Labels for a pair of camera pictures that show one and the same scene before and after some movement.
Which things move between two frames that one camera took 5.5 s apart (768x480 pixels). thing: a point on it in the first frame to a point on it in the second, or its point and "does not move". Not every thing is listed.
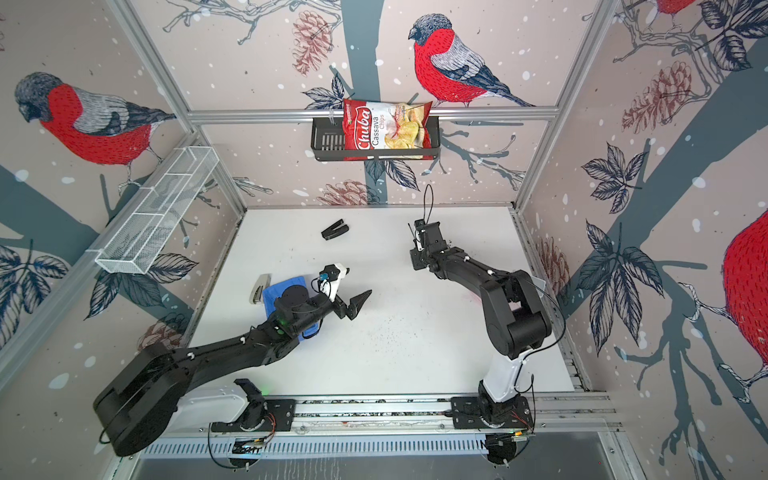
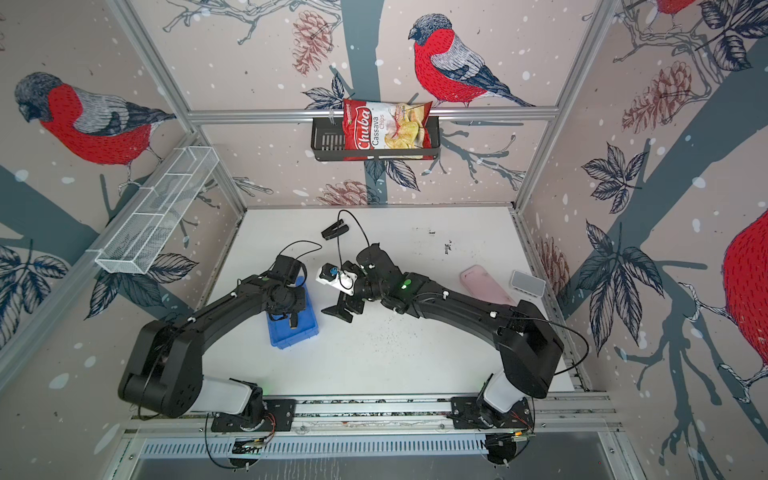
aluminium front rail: (556, 412) does not move
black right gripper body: (419, 259) to (367, 292)
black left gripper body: (336, 306) to (296, 301)
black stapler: (333, 231) does not move
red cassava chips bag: (372, 125) does not move
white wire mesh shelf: (152, 228) does not move
